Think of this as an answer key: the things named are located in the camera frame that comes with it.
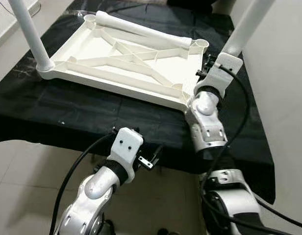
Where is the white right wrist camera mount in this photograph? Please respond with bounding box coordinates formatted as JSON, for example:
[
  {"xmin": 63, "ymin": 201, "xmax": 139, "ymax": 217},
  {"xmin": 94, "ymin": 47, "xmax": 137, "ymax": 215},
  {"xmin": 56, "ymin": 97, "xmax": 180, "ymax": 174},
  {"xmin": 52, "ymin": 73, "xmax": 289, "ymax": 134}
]
[{"xmin": 200, "ymin": 53, "xmax": 242, "ymax": 96}]

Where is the grey black robot foot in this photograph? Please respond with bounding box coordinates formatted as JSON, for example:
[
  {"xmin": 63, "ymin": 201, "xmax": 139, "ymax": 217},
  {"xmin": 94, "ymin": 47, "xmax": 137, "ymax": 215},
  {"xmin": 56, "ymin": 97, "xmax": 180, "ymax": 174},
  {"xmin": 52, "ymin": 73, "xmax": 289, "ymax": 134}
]
[
  {"xmin": 158, "ymin": 228, "xmax": 179, "ymax": 235},
  {"xmin": 103, "ymin": 220, "xmax": 115, "ymax": 235}
]

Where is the black tablecloth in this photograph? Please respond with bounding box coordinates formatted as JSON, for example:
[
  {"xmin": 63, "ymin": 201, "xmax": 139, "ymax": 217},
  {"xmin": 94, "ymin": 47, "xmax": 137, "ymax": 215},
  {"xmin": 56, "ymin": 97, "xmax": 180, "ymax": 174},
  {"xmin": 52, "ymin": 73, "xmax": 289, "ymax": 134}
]
[{"xmin": 0, "ymin": 0, "xmax": 277, "ymax": 204}]

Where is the grey black robot left foot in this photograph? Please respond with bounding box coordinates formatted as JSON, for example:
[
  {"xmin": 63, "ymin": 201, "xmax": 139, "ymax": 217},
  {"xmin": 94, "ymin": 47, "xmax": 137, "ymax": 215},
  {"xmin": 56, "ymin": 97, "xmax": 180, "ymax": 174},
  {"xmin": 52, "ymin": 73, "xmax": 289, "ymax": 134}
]
[{"xmin": 103, "ymin": 220, "xmax": 115, "ymax": 235}]

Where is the grey black robot right foot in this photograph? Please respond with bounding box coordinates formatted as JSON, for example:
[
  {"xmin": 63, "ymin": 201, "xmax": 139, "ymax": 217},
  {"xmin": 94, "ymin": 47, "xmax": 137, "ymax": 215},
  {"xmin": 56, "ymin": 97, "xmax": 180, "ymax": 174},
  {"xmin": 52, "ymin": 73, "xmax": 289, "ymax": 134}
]
[{"xmin": 158, "ymin": 228, "xmax": 179, "ymax": 235}]

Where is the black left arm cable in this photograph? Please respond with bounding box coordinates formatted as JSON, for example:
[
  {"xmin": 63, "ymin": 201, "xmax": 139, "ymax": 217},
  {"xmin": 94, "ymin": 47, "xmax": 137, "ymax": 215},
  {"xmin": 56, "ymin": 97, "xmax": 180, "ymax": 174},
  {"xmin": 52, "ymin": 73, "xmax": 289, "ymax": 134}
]
[{"xmin": 50, "ymin": 132, "xmax": 117, "ymax": 235}]

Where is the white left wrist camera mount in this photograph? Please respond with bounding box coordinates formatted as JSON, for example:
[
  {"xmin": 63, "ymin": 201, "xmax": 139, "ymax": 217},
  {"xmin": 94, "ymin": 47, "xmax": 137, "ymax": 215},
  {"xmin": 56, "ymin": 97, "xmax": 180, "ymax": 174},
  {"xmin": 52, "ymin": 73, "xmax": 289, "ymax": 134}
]
[{"xmin": 109, "ymin": 127, "xmax": 144, "ymax": 178}]

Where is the white plastic table top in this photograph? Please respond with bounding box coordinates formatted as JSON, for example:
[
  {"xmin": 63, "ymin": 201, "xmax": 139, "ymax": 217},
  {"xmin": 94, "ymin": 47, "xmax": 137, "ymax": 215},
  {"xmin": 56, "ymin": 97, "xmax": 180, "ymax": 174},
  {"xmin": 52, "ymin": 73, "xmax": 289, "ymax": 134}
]
[{"xmin": 38, "ymin": 12, "xmax": 210, "ymax": 111}]

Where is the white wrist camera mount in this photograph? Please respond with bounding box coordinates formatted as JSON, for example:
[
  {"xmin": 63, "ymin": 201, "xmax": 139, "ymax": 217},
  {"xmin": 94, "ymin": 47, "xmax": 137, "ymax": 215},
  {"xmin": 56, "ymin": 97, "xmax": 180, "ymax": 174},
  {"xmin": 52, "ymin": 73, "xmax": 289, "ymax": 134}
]
[
  {"xmin": 200, "ymin": 53, "xmax": 242, "ymax": 96},
  {"xmin": 109, "ymin": 127, "xmax": 144, "ymax": 178}
]

